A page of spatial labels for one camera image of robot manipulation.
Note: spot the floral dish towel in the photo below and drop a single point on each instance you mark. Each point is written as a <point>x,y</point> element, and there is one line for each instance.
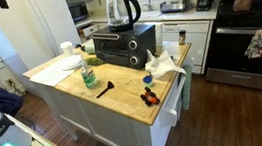
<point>257,44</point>

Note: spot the small blue and green block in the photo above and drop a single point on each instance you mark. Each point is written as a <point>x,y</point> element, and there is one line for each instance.
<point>147,80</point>

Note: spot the crumpled white paper towel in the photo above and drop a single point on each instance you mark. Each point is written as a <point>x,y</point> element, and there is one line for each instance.
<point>162,66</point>

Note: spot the chrome sink faucet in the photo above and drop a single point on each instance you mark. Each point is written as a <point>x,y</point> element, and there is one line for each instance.
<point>148,5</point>

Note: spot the orange and black toy car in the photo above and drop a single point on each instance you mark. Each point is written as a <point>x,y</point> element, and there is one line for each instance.
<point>150,97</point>

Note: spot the pale green hanging towel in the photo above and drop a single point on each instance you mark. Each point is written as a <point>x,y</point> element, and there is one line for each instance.
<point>186,89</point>

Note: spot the black microwave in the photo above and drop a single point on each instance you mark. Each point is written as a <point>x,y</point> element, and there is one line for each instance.
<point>78,11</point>

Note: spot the white bowl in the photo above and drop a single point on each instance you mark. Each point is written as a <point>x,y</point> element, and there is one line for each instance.
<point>71,60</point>

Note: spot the white plate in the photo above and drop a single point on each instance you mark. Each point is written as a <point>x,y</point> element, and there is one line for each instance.
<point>71,67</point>

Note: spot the spice jar with dark cap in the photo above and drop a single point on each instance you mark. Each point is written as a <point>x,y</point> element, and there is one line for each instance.
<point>182,38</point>

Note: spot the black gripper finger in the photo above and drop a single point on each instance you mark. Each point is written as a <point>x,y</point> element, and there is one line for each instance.
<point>3,2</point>

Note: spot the white kitchen sink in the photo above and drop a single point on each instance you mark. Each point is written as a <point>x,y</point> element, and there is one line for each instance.
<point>150,13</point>

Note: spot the white cup with lid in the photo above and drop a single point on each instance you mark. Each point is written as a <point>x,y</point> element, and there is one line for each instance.
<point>67,49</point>

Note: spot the white dishwasher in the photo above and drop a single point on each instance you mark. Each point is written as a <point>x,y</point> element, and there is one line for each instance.
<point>197,41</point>

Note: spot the stainless and black stove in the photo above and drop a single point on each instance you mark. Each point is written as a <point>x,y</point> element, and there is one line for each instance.
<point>236,56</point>

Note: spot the white kitchen island cabinet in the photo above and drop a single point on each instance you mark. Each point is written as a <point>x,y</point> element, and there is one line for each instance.
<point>117,128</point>

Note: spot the black toaster oven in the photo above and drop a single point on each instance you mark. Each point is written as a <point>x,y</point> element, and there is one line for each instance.
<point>118,47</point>

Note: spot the black marker pen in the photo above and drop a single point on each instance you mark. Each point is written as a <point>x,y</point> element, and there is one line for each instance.
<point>108,86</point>

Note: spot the grey dish rack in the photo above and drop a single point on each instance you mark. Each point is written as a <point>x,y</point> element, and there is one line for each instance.
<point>175,6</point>

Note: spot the white cloth placemat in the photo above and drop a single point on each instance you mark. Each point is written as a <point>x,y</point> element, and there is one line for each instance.
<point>49,75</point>

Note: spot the pale green plastic cup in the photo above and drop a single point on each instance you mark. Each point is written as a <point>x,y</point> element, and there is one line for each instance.
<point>89,48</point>

